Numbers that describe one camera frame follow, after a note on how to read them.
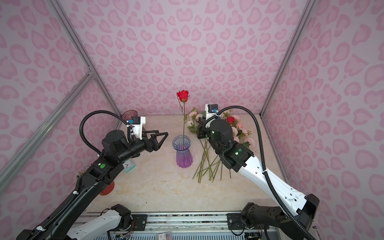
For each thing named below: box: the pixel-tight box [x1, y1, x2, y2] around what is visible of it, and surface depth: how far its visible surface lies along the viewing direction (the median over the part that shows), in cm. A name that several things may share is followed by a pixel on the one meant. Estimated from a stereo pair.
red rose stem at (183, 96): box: [176, 90, 190, 147], surface depth 74 cm
